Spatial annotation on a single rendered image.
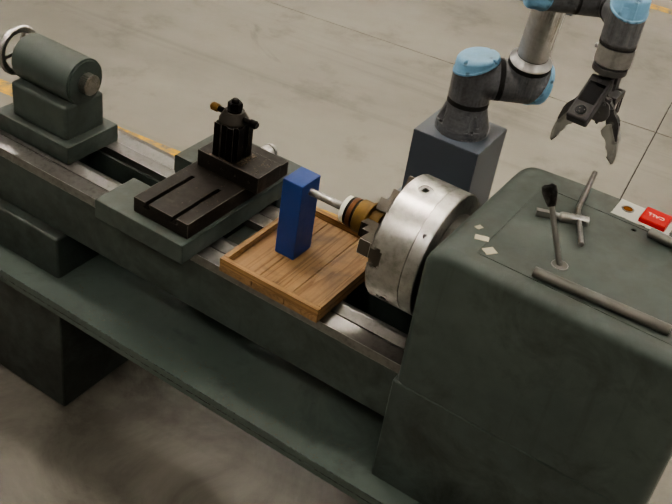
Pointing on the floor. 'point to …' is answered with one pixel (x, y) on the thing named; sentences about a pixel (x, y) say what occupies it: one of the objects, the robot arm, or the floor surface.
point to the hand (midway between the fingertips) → (579, 152)
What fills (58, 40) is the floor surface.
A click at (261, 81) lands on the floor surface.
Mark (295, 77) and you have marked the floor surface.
